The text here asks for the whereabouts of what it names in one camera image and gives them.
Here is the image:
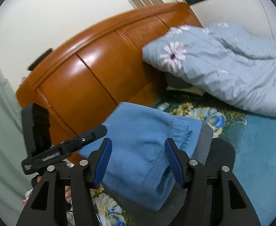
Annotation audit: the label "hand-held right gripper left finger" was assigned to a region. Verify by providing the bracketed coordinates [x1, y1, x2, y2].
[16, 138, 112, 226]

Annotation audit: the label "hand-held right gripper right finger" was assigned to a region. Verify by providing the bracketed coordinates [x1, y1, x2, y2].
[164, 138, 261, 226]

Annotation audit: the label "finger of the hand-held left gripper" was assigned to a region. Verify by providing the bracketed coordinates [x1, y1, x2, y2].
[78, 125, 108, 148]

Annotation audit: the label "blue fleece pants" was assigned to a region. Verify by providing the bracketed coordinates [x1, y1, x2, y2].
[78, 102, 203, 212]

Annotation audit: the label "person's left hand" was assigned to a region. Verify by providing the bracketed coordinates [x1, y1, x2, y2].
[36, 176, 73, 204]

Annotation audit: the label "grey folded garment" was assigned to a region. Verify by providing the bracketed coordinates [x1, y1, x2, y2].
[105, 122, 236, 226]

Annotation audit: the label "pale curtain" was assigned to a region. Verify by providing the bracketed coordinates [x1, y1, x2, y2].
[0, 49, 35, 208]

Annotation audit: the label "green floral blanket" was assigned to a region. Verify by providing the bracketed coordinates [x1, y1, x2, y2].
[91, 91, 276, 226]

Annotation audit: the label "light blue floral quilt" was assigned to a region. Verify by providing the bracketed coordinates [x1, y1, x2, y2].
[142, 22, 276, 119]

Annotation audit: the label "white black-striped wardrobe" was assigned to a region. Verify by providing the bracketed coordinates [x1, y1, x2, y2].
[169, 0, 276, 40]

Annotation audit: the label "wooden bed frame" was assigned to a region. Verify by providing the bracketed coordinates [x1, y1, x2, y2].
[15, 2, 203, 165]

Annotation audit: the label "beige wall panel strip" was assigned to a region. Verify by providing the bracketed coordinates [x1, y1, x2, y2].
[128, 0, 164, 8]

